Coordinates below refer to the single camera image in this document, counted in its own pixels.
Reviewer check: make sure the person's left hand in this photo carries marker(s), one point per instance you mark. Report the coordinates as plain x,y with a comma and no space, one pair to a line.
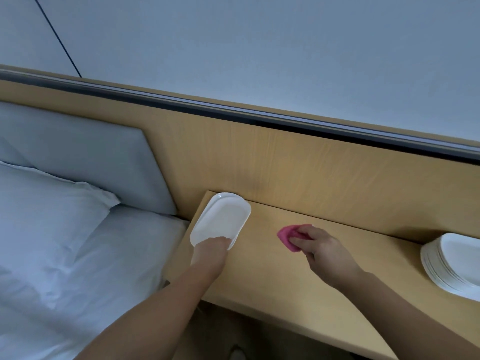
211,255

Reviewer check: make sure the person's right hand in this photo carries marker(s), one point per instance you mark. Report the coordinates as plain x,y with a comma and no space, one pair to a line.
330,258

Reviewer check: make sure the white glossy rectangular plate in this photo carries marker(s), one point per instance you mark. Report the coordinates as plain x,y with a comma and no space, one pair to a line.
221,217

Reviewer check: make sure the pink cleaning cloth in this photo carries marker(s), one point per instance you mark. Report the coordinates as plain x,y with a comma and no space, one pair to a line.
286,236

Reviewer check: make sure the stack of white rectangular plates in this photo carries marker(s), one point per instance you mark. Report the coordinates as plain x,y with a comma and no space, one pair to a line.
457,266

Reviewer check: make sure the person's right forearm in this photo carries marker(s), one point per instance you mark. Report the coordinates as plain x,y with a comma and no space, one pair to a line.
412,326

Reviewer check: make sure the person's left forearm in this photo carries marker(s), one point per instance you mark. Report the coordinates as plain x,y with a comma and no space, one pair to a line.
142,322

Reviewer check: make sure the white bed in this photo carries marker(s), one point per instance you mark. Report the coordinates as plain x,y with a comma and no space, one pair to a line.
105,273

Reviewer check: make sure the grey upholstered headboard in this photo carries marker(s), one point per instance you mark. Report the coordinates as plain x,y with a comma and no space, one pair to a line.
82,157

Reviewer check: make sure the white pillow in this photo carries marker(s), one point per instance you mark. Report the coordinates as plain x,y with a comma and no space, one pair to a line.
41,228

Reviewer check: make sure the black wall rail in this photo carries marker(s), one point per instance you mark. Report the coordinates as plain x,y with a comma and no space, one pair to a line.
225,112

